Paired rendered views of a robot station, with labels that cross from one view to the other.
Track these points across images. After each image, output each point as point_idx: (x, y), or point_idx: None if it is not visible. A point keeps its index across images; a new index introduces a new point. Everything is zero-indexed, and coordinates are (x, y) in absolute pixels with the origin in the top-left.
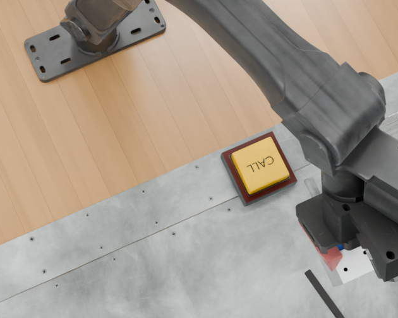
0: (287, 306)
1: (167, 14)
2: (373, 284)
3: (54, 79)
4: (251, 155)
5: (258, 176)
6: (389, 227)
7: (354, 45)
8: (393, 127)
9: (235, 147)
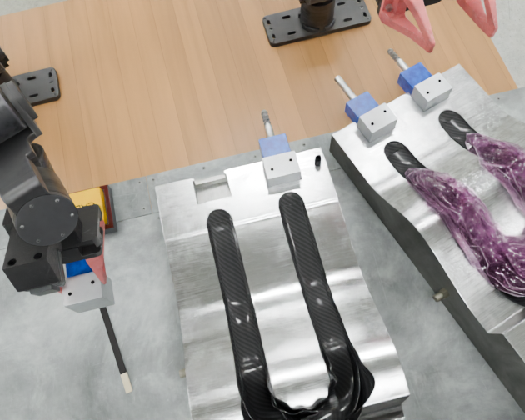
0: (75, 332)
1: (64, 87)
2: (155, 327)
3: None
4: (78, 199)
5: None
6: None
7: (203, 130)
8: (186, 188)
9: (72, 192)
